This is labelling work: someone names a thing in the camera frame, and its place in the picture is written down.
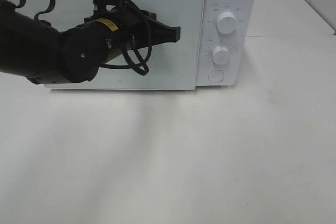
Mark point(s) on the white control knob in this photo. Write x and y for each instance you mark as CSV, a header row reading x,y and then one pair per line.
x,y
220,55
226,22

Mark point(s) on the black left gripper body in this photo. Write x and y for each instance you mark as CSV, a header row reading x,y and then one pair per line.
x,y
123,13

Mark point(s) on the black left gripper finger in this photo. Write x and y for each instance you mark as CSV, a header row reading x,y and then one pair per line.
x,y
160,33

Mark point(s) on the white microwave oven body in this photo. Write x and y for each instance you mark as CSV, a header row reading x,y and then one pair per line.
x,y
210,36

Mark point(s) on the white microwave door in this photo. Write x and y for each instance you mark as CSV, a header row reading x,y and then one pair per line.
x,y
172,66

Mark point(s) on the round white door button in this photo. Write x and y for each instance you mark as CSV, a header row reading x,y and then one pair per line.
x,y
216,76

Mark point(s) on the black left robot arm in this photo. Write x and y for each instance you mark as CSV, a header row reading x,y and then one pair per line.
x,y
109,39

